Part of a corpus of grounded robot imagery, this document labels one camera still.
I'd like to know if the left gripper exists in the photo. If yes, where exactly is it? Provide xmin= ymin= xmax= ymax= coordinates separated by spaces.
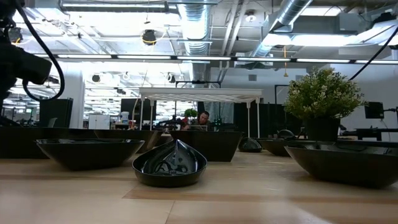
xmin=0 ymin=43 xmax=53 ymax=100

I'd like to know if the black leaf-shaped mini plate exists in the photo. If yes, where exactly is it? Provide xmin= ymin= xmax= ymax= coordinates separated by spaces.
xmin=284 ymin=141 xmax=398 ymax=190
xmin=34 ymin=138 xmax=146 ymax=171
xmin=256 ymin=139 xmax=336 ymax=157

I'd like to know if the black teardrop mini plate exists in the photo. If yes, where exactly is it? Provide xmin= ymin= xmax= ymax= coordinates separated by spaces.
xmin=132 ymin=139 xmax=208 ymax=188
xmin=238 ymin=137 xmax=264 ymax=153

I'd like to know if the black ceiling-hung device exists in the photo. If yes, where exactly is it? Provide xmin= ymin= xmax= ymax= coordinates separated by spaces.
xmin=142 ymin=29 xmax=157 ymax=47
xmin=7 ymin=27 xmax=24 ymax=44

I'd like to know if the black room partition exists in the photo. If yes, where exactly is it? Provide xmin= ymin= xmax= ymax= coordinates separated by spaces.
xmin=233 ymin=102 xmax=307 ymax=138
xmin=39 ymin=97 xmax=74 ymax=128

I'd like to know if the white cabinet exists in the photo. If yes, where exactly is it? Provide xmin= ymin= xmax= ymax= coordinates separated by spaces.
xmin=88 ymin=114 xmax=111 ymax=130

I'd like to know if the large black screen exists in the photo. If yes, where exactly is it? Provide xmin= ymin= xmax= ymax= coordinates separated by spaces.
xmin=120 ymin=98 xmax=157 ymax=125

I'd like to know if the long ceiling light strip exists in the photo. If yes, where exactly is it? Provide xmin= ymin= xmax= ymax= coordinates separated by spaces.
xmin=34 ymin=54 xmax=398 ymax=65

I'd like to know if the person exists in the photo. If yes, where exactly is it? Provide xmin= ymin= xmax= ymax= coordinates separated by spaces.
xmin=182 ymin=111 xmax=216 ymax=131

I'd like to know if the black domed object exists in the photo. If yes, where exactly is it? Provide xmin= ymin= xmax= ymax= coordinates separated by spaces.
xmin=276 ymin=129 xmax=296 ymax=140

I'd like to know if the potted green artificial plant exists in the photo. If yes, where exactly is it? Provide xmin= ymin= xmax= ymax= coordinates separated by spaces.
xmin=283 ymin=67 xmax=366 ymax=143

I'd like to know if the black workbench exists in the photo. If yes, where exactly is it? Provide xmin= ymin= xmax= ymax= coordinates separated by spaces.
xmin=340 ymin=126 xmax=398 ymax=142

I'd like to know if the black monitor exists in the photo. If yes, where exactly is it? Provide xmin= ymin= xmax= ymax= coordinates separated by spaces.
xmin=364 ymin=101 xmax=385 ymax=119

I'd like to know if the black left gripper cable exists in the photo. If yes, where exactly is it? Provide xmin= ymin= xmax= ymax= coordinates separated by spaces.
xmin=14 ymin=0 xmax=65 ymax=102

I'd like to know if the silver ceiling air duct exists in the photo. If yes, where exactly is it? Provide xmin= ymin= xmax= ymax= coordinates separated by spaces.
xmin=248 ymin=0 xmax=313 ymax=58
xmin=177 ymin=0 xmax=215 ymax=82

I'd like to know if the white wire lattice rack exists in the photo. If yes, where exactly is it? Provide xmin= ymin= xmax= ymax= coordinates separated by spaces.
xmin=138 ymin=86 xmax=264 ymax=140

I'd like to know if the long black arm cable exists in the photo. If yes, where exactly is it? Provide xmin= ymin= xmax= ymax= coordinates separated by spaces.
xmin=348 ymin=27 xmax=398 ymax=82

